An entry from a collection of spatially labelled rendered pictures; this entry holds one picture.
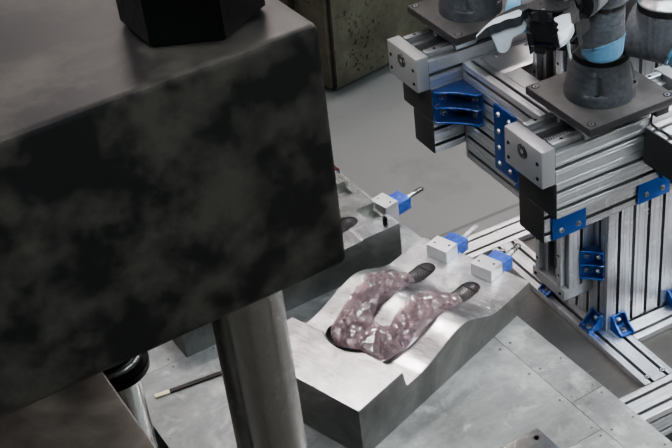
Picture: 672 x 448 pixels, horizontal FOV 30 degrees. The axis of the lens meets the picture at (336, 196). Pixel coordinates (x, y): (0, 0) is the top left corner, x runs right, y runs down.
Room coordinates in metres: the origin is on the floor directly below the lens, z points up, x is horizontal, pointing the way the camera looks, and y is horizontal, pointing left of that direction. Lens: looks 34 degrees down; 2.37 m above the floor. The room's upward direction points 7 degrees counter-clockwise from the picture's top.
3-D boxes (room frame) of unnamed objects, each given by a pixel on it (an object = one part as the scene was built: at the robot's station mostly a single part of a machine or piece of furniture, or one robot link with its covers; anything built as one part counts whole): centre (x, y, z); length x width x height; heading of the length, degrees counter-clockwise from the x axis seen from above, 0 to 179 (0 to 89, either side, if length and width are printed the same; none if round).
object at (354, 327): (1.79, -0.08, 0.90); 0.26 x 0.18 x 0.08; 135
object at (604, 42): (1.96, -0.49, 1.34); 0.11 x 0.08 x 0.11; 50
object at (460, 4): (2.69, -0.37, 1.09); 0.15 x 0.15 x 0.10
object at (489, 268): (1.94, -0.31, 0.85); 0.13 x 0.05 x 0.05; 135
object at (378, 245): (2.07, 0.16, 0.87); 0.50 x 0.26 x 0.14; 117
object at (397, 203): (2.23, -0.14, 0.83); 0.13 x 0.05 x 0.05; 127
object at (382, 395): (1.79, -0.08, 0.85); 0.50 x 0.26 x 0.11; 135
